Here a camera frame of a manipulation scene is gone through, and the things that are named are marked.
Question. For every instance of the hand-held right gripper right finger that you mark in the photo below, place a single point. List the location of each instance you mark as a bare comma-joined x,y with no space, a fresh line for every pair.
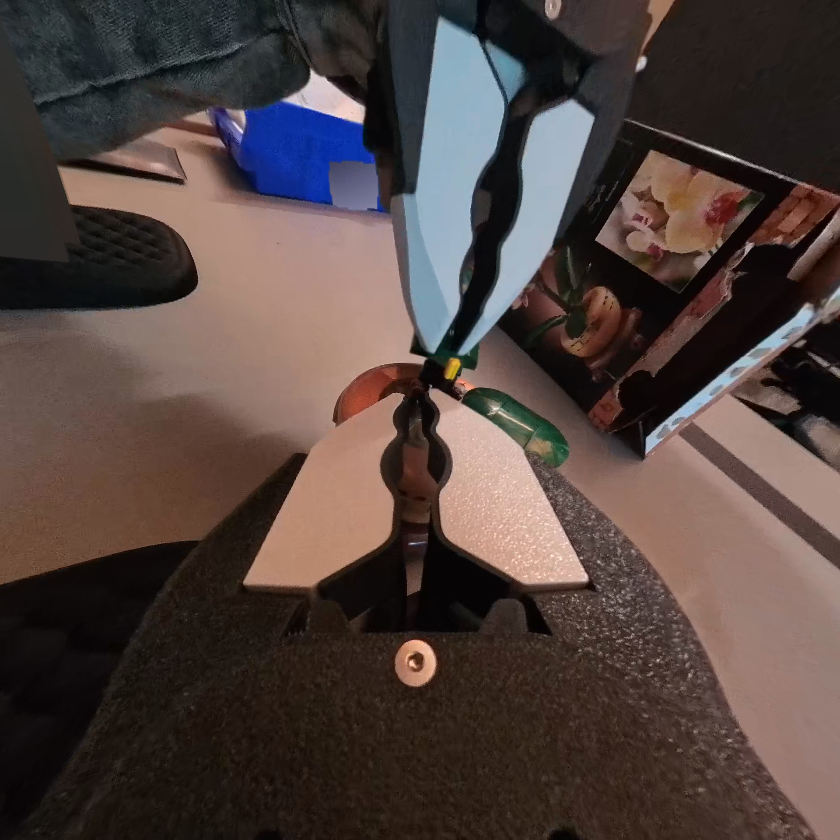
512,518

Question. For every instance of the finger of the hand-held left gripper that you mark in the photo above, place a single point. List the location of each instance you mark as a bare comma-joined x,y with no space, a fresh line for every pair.
453,164
551,184

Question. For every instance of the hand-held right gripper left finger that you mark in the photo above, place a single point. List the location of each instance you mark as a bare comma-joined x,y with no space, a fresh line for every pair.
334,518

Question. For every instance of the lego flower pot model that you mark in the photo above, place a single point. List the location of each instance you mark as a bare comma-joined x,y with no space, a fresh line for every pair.
361,390

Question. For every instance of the orchid print lego box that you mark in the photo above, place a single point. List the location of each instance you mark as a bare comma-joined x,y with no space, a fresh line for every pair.
689,210

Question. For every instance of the black standing panel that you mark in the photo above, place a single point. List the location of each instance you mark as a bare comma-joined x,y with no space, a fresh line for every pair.
754,79

